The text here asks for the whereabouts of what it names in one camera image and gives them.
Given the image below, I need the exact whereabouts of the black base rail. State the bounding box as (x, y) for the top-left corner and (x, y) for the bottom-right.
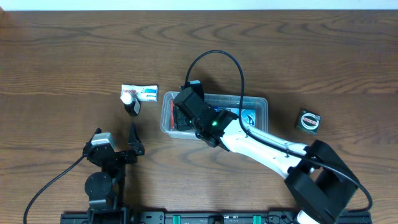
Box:
(60, 210), (374, 224)

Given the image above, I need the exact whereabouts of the green round-label box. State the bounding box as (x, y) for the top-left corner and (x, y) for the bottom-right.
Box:
(295, 109), (322, 135)

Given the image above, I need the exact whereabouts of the red orange Panadol box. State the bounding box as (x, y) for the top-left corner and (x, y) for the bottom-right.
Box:
(170, 99), (175, 129)

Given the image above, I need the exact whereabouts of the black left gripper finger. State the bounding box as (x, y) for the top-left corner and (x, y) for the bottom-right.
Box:
(127, 123), (145, 156)
(85, 128), (102, 147)

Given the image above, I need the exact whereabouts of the clear plastic container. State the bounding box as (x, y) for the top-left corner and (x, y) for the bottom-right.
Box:
(160, 91), (268, 140)

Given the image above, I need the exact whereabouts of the dark bottle white cap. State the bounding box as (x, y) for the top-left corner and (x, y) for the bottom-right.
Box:
(120, 93), (141, 117)

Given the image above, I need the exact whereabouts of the blue Kool Fever box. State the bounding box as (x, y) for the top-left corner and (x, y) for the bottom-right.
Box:
(214, 106), (256, 126)

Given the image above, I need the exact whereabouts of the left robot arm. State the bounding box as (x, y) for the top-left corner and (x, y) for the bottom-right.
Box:
(83, 124), (145, 223)

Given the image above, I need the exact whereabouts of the white Panadol box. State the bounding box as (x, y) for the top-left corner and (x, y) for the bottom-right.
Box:
(120, 85), (159, 104)

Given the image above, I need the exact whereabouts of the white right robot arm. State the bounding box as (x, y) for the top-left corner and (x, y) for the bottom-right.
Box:
(174, 87), (359, 223)

